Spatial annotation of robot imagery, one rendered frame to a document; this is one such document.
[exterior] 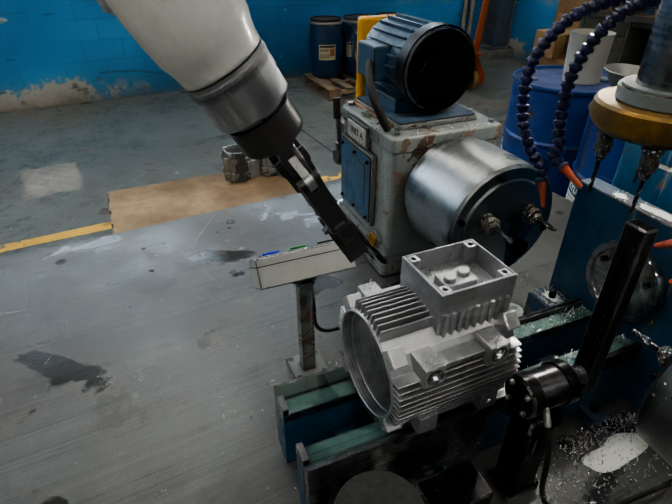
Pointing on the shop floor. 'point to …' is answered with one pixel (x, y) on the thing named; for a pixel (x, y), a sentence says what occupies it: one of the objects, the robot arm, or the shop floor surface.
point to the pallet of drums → (333, 54)
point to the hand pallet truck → (478, 48)
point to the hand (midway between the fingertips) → (343, 234)
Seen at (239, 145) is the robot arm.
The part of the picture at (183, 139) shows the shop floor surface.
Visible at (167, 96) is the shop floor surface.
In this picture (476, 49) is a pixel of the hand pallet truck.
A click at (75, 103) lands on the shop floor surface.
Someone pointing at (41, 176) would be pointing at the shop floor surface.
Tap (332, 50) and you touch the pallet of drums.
